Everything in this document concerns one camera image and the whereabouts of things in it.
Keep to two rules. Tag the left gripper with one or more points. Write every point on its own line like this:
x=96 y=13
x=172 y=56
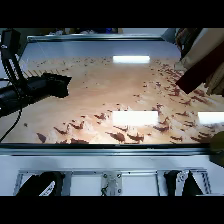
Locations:
x=55 y=86

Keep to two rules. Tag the heap of clothes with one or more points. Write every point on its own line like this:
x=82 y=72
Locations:
x=216 y=83

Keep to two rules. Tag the brown garment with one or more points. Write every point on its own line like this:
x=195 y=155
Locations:
x=186 y=40

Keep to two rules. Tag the beige garment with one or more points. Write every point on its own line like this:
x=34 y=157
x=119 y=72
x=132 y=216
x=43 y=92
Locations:
x=206 y=46

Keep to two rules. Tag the silver frame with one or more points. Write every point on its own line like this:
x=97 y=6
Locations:
x=113 y=151

